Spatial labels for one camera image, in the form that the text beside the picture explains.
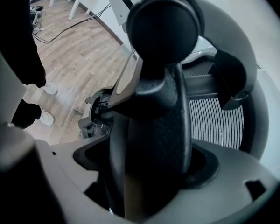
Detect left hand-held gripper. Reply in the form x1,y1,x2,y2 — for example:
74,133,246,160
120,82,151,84
102,0,178,28

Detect white desk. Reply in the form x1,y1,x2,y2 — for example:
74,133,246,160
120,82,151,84
48,0,106,21

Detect person's white shoe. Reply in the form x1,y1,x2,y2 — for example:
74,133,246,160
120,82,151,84
40,82,58,96
39,109,55,126

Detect black floor cable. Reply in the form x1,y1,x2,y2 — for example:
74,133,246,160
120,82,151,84
32,4,112,44

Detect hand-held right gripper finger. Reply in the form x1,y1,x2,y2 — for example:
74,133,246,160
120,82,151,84
0,42,36,174

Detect grey mesh office chair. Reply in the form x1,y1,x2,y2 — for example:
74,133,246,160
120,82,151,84
36,0,280,224

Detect tangle of cables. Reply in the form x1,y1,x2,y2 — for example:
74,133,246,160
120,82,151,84
29,5,46,35

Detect person's black trouser leg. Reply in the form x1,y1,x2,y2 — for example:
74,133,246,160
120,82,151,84
11,98,42,130
0,0,47,89

